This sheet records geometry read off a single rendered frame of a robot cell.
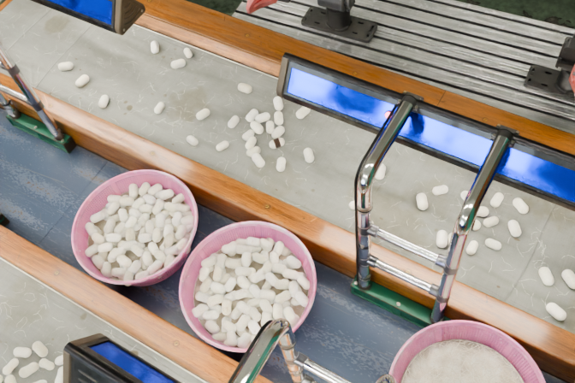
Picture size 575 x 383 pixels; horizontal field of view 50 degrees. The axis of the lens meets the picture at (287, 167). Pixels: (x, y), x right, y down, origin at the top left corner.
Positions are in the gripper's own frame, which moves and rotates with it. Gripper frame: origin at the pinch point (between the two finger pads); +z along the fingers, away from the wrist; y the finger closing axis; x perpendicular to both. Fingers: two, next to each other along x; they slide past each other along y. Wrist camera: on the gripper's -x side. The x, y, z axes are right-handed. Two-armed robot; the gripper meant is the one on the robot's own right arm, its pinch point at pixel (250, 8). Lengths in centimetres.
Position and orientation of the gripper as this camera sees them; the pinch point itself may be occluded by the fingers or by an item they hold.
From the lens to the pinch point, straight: 122.1
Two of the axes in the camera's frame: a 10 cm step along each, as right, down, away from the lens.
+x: 1.2, 5.2, 8.4
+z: -4.4, 7.9, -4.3
